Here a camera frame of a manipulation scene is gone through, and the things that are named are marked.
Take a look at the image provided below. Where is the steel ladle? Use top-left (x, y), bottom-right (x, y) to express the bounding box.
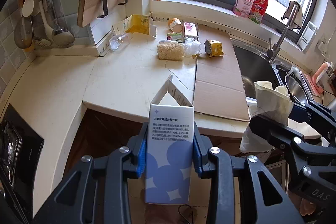
top-left (42, 0), bottom-right (75, 46)

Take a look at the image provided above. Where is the steel faucet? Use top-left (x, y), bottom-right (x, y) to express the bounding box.
top-left (267, 1), bottom-right (301, 60)

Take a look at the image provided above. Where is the yellow snack packet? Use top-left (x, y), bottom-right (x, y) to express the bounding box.
top-left (204, 39), bottom-right (224, 57)

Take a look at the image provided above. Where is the red spray bottle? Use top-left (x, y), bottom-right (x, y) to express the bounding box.
top-left (249, 0), bottom-right (273, 24)

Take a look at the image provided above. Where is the clear plastic bottle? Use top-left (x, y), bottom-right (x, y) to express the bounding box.
top-left (109, 32), bottom-right (133, 51)

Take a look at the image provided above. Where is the wooden kitchen cabinet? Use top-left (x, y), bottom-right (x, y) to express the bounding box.
top-left (63, 108), bottom-right (244, 188)

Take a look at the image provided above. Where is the white slotted spoon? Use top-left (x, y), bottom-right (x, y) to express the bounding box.
top-left (34, 0), bottom-right (53, 47)

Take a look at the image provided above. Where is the loofah sponge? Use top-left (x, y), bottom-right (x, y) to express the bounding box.
top-left (157, 40), bottom-right (185, 60)

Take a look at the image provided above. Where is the white cloth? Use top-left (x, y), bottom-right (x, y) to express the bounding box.
top-left (283, 2), bottom-right (302, 28)

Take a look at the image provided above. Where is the white paper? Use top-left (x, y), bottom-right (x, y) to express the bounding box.
top-left (239, 80), bottom-right (294, 153)

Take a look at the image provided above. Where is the metal strainer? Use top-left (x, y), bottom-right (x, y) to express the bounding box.
top-left (13, 17), bottom-right (34, 49)

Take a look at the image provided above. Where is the clear plastic bag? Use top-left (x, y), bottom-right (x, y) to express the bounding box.
top-left (183, 38), bottom-right (202, 57)

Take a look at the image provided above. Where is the blue and white paper carton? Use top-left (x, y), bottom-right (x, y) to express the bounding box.
top-left (144, 74), bottom-right (195, 206)

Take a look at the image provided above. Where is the white plastic grater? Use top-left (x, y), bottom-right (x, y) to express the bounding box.
top-left (297, 21), bottom-right (318, 51)

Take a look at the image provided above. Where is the green and white small box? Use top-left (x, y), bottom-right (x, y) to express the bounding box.
top-left (167, 31), bottom-right (184, 43)

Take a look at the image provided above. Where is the steel bowl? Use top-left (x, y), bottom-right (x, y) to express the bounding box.
top-left (285, 73), bottom-right (310, 104)

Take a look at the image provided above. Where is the black cutting board holder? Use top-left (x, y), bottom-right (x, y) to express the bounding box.
top-left (96, 0), bottom-right (129, 19)

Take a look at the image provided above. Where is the steel sink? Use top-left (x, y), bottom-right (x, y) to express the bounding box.
top-left (231, 38), bottom-right (315, 106)

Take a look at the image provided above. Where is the white rack base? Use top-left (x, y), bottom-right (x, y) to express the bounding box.
top-left (88, 21), bottom-right (132, 57)

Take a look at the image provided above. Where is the black cable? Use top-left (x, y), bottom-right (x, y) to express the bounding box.
top-left (178, 204), bottom-right (200, 224)

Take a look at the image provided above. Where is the orange cup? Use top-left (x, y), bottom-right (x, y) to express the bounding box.
top-left (168, 18), bottom-right (183, 32)

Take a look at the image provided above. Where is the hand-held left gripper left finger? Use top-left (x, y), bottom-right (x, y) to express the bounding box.
top-left (34, 122), bottom-right (148, 224)

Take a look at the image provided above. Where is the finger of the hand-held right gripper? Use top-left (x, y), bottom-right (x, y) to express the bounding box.
top-left (248, 114), bottom-right (336, 186)
top-left (288, 101), bottom-right (336, 147)

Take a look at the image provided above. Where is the pink box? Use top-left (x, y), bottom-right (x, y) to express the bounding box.
top-left (183, 22), bottom-right (198, 41)

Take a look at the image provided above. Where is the brown cardboard sheet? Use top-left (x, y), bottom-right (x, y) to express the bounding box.
top-left (193, 25), bottom-right (251, 122)

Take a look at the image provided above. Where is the black stove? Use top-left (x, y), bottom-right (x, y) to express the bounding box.
top-left (0, 103), bottom-right (45, 224)

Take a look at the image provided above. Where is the pink holder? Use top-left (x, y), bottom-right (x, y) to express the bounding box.
top-left (311, 61), bottom-right (334, 94)

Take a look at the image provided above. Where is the yellow and white open box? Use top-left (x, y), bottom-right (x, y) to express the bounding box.
top-left (112, 14), bottom-right (157, 38)

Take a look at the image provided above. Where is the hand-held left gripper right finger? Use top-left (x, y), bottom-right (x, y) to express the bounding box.
top-left (193, 130), bottom-right (305, 224)

